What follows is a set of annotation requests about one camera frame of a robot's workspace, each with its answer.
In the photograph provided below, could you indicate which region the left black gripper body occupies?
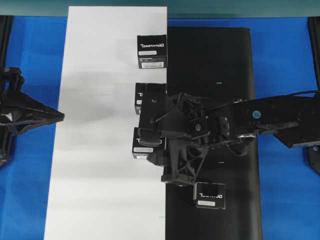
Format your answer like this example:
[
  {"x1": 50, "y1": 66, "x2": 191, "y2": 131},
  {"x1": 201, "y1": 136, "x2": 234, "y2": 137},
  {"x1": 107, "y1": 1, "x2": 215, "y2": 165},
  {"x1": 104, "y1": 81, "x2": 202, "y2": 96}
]
[{"x1": 0, "y1": 66, "x2": 65, "y2": 136}]

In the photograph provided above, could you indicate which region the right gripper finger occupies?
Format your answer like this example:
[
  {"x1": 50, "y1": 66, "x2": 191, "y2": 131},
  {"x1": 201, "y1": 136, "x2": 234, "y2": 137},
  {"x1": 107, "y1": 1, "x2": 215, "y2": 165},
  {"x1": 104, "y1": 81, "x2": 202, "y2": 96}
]
[{"x1": 134, "y1": 127, "x2": 166, "y2": 147}]

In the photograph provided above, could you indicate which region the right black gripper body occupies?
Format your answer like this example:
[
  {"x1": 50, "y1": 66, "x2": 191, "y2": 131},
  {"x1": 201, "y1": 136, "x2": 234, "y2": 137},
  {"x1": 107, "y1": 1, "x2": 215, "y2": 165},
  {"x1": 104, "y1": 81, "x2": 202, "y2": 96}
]
[{"x1": 147, "y1": 93, "x2": 225, "y2": 187}]

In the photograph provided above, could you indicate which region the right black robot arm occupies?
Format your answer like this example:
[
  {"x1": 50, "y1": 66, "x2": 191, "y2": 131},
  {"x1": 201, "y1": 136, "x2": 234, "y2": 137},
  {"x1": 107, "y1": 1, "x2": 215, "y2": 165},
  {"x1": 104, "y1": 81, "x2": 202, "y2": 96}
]
[{"x1": 137, "y1": 90, "x2": 320, "y2": 187}]

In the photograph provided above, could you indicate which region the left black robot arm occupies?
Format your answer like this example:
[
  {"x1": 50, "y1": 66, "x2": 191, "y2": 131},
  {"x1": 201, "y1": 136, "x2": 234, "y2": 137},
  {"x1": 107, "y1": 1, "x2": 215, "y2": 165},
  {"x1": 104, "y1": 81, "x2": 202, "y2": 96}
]
[{"x1": 0, "y1": 15, "x2": 65, "y2": 166}]

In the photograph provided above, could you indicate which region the white base board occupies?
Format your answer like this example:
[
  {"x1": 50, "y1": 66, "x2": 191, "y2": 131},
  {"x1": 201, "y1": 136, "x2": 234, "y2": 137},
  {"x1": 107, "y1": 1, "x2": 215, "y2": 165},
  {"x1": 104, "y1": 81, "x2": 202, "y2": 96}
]
[{"x1": 44, "y1": 6, "x2": 168, "y2": 240}]

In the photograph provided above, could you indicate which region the black base board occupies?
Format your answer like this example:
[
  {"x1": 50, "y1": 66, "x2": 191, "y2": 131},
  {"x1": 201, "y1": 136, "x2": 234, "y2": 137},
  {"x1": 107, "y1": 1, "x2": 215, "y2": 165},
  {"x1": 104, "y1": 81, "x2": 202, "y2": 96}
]
[{"x1": 165, "y1": 26, "x2": 263, "y2": 240}]

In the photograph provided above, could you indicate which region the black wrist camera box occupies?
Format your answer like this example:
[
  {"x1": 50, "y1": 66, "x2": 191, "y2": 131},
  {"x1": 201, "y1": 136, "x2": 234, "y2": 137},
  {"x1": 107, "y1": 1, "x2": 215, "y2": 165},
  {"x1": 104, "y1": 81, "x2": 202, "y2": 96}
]
[{"x1": 138, "y1": 92, "x2": 188, "y2": 133}]

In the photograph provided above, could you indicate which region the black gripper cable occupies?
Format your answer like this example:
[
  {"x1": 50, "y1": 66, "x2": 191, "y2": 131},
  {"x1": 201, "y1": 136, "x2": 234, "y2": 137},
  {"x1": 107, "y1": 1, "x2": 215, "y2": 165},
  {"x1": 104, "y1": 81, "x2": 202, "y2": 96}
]
[{"x1": 153, "y1": 93, "x2": 208, "y2": 123}]

